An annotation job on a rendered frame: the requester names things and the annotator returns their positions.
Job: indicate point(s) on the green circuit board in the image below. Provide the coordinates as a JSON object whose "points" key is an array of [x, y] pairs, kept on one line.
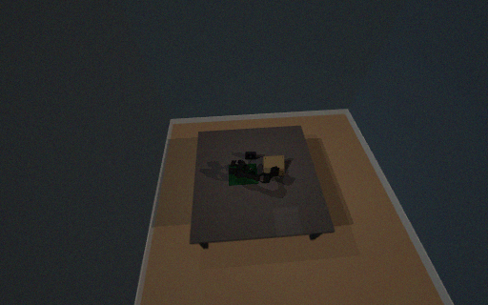
{"points": [[243, 181]]}

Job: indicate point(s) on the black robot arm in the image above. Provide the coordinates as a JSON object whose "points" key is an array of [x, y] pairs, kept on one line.
{"points": [[239, 173]]}

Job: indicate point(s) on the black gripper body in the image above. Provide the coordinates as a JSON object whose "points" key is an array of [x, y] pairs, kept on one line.
{"points": [[246, 168]]}

